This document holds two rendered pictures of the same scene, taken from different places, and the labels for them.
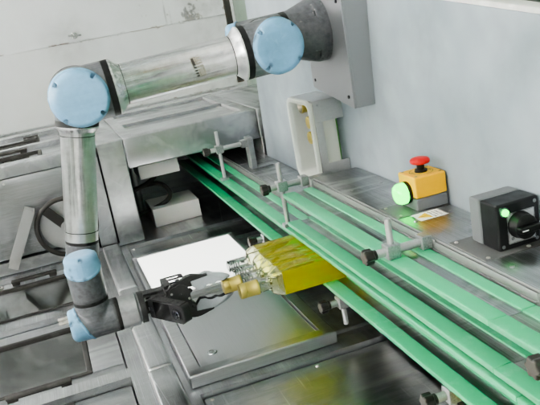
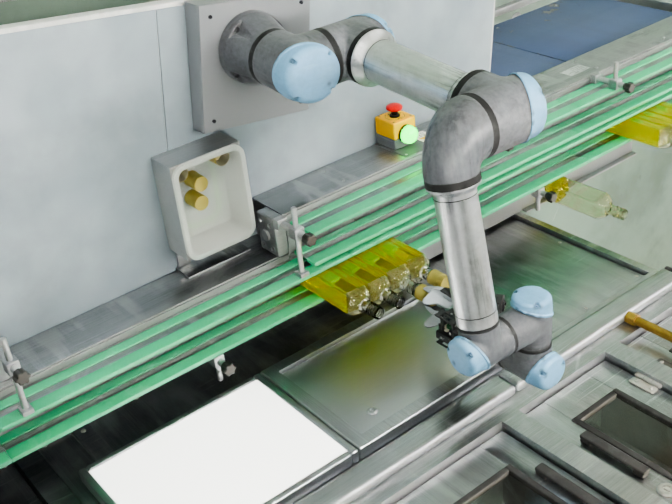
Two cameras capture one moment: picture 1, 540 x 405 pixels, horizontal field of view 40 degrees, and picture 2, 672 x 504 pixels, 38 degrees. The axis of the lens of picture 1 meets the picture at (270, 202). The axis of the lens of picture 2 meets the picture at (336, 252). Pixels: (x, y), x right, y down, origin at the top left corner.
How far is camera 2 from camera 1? 2.93 m
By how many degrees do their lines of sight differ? 98
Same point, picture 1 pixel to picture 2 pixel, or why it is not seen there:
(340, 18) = (305, 19)
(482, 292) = not seen: hidden behind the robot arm
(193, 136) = not seen: outside the picture
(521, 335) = (592, 98)
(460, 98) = (413, 40)
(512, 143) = (457, 49)
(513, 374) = (582, 128)
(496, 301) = (553, 109)
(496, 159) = not seen: hidden behind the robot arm
